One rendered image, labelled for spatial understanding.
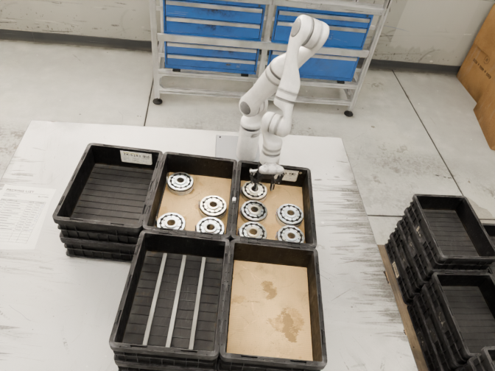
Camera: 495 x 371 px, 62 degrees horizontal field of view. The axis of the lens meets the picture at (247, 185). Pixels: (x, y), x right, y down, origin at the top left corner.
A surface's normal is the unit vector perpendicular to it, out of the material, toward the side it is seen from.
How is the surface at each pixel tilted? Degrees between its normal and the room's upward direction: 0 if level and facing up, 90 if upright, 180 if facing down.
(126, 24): 90
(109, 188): 0
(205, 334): 0
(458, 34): 90
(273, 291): 0
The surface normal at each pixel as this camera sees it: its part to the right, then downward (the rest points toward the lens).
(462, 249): 0.11, -0.69
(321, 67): 0.05, 0.72
